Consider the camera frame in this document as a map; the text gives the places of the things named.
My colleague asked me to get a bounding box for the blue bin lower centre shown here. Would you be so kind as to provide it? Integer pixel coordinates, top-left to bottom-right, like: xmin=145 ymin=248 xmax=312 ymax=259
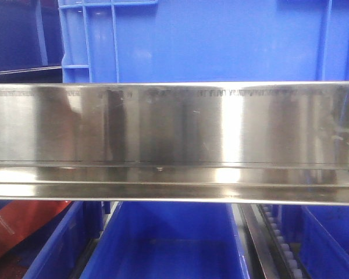
xmin=81 ymin=202 xmax=250 ymax=278

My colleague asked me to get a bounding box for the stainless steel shelf beam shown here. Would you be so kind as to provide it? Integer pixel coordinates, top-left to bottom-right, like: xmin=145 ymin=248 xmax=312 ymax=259
xmin=0 ymin=82 xmax=349 ymax=205

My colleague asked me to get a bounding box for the large blue crate upper shelf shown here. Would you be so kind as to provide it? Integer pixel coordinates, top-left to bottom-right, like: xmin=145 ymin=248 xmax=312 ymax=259
xmin=58 ymin=1 xmax=349 ymax=83

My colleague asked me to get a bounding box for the roller track rail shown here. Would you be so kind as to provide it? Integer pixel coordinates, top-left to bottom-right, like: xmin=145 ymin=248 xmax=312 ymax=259
xmin=238 ymin=203 xmax=308 ymax=278

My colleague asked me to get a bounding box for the dark blue bin upper left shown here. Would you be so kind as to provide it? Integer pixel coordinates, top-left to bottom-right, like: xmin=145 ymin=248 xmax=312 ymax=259
xmin=0 ymin=1 xmax=63 ymax=72

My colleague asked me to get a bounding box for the blue bin lower left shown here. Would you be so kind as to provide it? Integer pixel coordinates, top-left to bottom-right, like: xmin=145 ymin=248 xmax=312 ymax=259
xmin=0 ymin=201 xmax=111 ymax=278

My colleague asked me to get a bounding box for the red packet in bin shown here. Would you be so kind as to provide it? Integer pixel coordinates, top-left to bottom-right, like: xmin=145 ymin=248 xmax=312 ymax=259
xmin=0 ymin=201 xmax=70 ymax=257

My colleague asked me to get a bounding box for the blue bin lower right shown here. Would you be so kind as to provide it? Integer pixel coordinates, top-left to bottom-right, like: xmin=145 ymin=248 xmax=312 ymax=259
xmin=279 ymin=205 xmax=349 ymax=278

